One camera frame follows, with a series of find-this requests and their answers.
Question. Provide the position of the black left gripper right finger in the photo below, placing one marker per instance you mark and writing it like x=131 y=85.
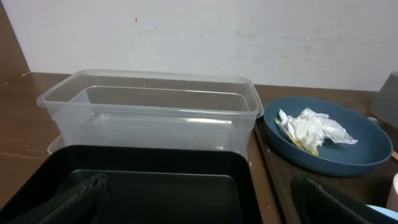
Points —
x=318 y=203

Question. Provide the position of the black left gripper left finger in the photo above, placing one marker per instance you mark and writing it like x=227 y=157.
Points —
x=85 y=202

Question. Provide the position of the white paper napkin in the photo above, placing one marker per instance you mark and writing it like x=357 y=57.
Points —
x=314 y=128

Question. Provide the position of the green yellow snack wrapper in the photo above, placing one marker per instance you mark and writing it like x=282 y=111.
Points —
x=290 y=136

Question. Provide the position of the clear plastic waste bin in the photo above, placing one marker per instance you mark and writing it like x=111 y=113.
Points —
x=154 y=110

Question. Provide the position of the brown serving tray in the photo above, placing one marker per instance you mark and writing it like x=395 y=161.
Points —
x=371 y=188

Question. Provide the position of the black plastic tray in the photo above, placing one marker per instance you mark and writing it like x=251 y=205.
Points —
x=149 y=185

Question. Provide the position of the light blue bowl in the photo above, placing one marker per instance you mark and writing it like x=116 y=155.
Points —
x=389 y=213

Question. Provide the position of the dark blue plate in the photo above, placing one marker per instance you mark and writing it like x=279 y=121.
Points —
x=373 y=148

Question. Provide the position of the wooden chopstick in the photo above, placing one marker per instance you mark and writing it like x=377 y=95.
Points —
x=395 y=155

